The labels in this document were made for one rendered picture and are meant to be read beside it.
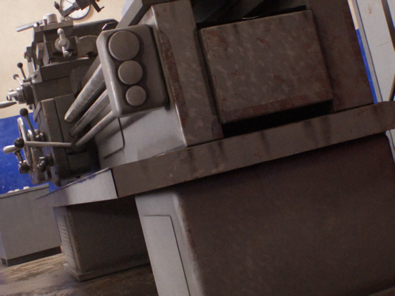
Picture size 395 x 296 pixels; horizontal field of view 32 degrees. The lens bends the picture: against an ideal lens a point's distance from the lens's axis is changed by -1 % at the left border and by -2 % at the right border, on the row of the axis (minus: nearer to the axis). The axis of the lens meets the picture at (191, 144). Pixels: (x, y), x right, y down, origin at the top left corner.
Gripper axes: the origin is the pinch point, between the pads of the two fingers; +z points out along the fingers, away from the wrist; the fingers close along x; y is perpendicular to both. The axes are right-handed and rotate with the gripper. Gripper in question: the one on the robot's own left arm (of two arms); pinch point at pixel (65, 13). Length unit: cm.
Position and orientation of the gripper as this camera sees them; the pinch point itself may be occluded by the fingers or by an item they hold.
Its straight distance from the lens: 366.4
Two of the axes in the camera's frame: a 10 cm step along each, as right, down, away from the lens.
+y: -5.7, -8.2, -0.7
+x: 0.7, 0.3, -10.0
